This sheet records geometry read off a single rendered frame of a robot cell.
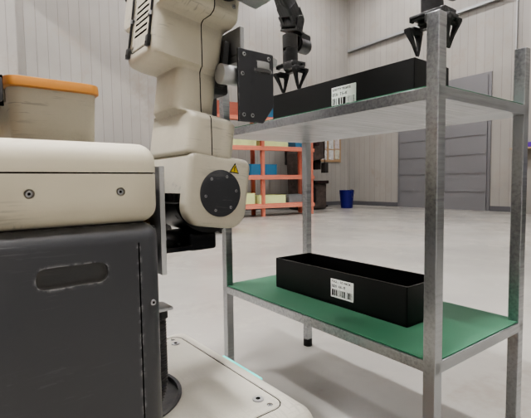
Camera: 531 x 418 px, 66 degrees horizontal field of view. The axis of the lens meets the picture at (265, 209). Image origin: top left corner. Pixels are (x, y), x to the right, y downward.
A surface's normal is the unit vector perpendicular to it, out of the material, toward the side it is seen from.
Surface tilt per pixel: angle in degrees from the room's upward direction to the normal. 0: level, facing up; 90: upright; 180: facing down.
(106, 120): 90
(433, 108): 90
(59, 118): 92
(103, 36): 90
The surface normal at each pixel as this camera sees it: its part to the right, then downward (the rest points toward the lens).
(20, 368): 0.61, 0.04
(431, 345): -0.80, 0.05
